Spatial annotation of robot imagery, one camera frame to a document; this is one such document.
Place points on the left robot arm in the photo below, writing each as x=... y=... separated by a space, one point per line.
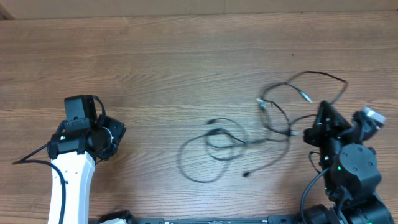
x=80 y=141

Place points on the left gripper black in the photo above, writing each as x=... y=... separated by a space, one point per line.
x=117 y=129

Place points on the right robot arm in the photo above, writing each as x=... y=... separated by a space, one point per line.
x=349 y=169

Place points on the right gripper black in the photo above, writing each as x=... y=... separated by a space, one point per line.
x=327 y=121

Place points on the cardboard back panel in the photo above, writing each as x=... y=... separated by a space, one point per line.
x=62 y=9

